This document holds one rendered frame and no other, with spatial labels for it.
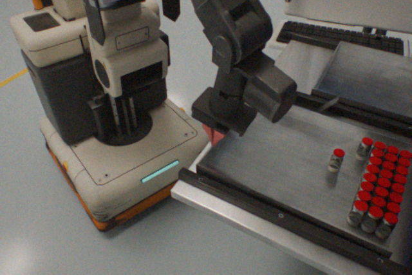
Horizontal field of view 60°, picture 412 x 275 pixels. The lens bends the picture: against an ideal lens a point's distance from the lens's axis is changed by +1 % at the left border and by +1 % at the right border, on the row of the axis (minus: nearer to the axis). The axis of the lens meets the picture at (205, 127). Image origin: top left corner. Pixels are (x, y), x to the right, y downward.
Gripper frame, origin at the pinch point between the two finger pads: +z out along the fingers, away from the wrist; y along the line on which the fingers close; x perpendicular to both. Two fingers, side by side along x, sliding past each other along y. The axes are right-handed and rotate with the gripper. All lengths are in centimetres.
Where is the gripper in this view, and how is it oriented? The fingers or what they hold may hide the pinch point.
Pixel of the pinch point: (215, 141)
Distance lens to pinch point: 68.1
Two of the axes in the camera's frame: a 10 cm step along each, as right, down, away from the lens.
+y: 8.6, 4.7, -2.3
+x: 4.9, -5.9, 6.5
